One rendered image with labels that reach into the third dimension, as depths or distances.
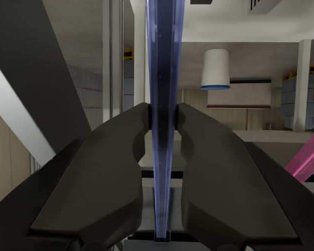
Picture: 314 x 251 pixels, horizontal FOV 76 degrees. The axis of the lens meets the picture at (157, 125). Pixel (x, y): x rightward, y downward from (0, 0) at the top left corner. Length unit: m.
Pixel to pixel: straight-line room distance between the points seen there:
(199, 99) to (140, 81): 8.61
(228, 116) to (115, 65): 8.78
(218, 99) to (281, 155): 5.94
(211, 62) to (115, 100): 2.88
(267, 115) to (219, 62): 6.35
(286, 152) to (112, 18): 0.58
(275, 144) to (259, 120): 8.66
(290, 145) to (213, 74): 2.62
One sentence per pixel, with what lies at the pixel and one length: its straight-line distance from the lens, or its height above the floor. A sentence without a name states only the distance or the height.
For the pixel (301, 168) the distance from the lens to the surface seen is 0.19.
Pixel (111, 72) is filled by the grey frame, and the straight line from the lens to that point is 0.48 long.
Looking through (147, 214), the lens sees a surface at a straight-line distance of 0.29.
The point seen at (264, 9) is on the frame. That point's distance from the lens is 0.63.
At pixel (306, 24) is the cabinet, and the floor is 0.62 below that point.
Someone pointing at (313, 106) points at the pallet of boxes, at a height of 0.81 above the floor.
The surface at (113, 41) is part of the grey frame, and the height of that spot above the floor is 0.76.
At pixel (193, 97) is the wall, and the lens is 9.21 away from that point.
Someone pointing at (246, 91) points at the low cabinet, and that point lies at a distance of 6.65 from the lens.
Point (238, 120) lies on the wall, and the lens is 9.21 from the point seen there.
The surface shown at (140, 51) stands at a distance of 0.62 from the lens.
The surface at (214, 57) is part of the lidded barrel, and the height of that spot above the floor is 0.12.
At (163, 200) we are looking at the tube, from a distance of 0.21.
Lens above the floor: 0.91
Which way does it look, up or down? 5 degrees up
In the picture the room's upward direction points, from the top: 179 degrees counter-clockwise
